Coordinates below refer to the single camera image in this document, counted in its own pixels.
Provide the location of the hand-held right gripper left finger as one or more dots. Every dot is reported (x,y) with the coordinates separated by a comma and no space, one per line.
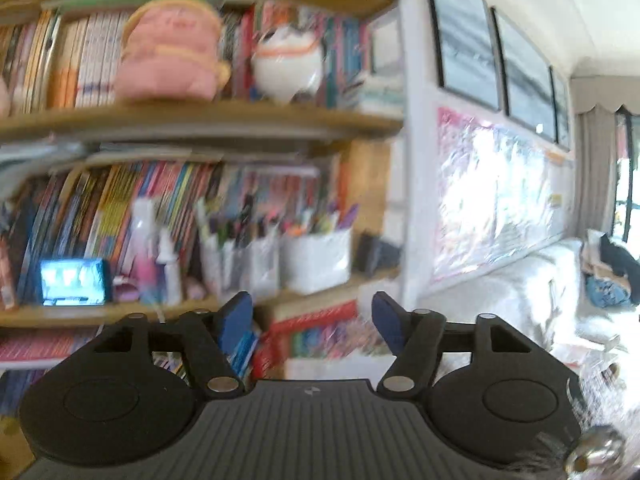
(236,322)

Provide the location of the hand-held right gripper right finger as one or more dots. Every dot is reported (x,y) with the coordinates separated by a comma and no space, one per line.
(389,322)

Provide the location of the narrow white pen holder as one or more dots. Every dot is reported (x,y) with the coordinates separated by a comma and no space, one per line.
(240,270)

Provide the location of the small black box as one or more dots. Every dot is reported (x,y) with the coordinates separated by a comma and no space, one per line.
(377,255)

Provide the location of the thick red book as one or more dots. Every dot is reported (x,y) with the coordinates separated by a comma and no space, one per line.
(315,316)

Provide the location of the small white bottle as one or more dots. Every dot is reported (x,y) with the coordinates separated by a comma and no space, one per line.
(169,270)

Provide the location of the large white pen holder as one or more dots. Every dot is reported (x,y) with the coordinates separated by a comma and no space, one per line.
(315,262)

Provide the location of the white pink tall bottle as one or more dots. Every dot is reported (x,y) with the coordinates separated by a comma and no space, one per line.
(145,250)

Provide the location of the bunch of coloured pens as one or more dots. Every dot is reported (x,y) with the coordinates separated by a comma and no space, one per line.
(300,222)

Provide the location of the white quilted blanket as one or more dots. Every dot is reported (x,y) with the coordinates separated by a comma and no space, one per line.
(525,290)

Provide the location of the tablet with lit screen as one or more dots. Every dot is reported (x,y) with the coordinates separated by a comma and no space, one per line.
(72,282)

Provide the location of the row of bright picture books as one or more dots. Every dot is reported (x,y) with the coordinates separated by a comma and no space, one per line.
(100,210)

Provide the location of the grey fluffy fur trim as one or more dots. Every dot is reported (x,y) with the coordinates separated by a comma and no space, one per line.
(587,395)

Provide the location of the blue cloth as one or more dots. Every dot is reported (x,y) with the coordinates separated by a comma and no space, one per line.
(605,292)

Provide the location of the dark cloth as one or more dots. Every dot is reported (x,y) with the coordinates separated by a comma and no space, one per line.
(617,257)

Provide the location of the silver metal bell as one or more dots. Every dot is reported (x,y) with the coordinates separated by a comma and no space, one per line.
(597,450)

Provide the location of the grey curtain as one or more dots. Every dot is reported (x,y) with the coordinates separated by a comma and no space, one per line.
(592,160)

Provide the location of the white round plush toy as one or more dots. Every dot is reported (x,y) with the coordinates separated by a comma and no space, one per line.
(285,65)

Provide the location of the black framed picture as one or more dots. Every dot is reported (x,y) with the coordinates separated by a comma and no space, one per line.
(527,80)
(465,35)
(561,110)

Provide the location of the pink plush toy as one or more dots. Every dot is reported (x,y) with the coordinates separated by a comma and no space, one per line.
(170,50)

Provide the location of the row of mixed upright books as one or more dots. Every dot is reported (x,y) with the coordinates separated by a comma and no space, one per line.
(75,60)

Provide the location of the wall poster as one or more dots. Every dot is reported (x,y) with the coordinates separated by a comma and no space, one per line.
(500,195)

